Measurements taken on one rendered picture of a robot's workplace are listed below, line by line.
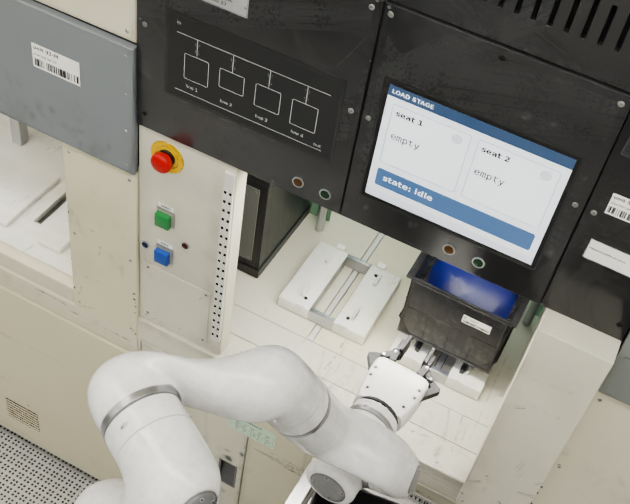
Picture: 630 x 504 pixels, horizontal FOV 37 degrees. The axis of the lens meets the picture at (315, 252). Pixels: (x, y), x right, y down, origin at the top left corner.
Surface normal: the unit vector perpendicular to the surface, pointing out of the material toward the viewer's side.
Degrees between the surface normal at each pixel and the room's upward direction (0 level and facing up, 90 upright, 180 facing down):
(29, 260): 0
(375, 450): 36
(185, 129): 90
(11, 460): 0
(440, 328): 94
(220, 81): 90
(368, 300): 0
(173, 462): 10
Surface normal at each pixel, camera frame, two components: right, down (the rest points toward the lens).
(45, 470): 0.13, -0.69
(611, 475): -0.45, 0.60
